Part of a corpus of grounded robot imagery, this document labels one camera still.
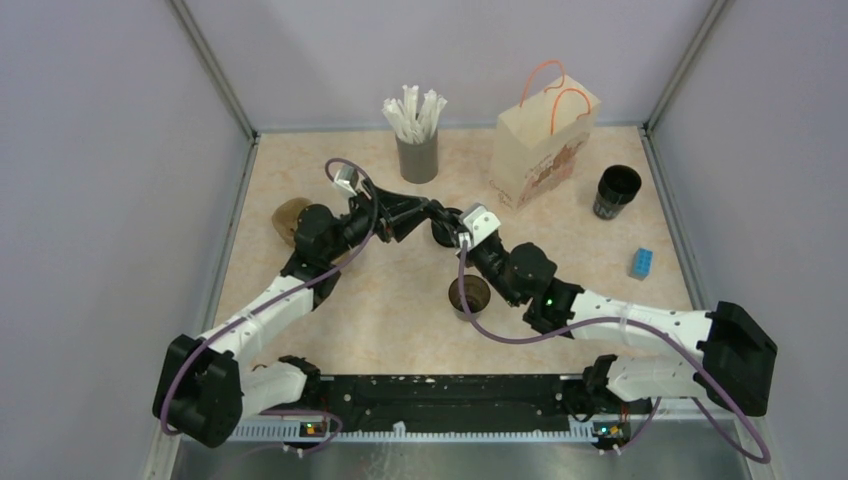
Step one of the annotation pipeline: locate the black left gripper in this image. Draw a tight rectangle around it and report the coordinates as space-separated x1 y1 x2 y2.
324 178 430 262

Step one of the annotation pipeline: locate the translucent brown plastic cup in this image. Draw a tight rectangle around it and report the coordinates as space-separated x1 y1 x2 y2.
447 274 491 322

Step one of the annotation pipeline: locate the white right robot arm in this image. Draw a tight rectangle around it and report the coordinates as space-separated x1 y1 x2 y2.
457 232 778 417

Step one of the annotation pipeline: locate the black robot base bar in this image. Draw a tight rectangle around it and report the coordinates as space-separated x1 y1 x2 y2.
256 374 657 435

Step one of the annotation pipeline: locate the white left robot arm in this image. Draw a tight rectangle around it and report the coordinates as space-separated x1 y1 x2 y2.
152 182 464 448

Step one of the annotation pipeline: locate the white wrapped straws bundle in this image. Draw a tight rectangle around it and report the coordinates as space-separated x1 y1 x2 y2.
382 85 448 145

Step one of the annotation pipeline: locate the teddy bear paper bag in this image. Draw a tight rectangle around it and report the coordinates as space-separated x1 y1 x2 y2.
488 60 601 210

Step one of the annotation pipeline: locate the black paper cup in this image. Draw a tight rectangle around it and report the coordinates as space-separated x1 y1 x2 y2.
592 165 642 220

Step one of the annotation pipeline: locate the blue toy brick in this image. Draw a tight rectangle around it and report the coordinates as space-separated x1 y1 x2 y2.
629 248 654 280

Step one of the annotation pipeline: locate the brown pulp cup carrier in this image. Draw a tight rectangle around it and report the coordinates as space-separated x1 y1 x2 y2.
271 197 313 248

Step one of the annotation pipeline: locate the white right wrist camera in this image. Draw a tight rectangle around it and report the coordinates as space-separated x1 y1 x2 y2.
458 203 501 251

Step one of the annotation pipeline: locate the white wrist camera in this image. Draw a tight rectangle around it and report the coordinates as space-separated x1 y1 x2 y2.
332 164 361 198
458 203 501 251

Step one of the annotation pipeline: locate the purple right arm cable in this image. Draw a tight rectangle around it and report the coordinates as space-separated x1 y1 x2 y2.
457 241 773 465

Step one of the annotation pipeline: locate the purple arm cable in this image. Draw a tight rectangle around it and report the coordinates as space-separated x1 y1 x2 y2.
457 241 773 465
158 157 382 458

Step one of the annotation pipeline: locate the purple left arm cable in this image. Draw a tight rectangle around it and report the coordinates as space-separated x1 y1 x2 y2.
158 157 382 458

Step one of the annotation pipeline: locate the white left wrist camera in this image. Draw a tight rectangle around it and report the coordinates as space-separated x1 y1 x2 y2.
332 164 361 198

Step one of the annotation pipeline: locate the aluminium frame rail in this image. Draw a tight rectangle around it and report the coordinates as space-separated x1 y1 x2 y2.
142 0 261 480

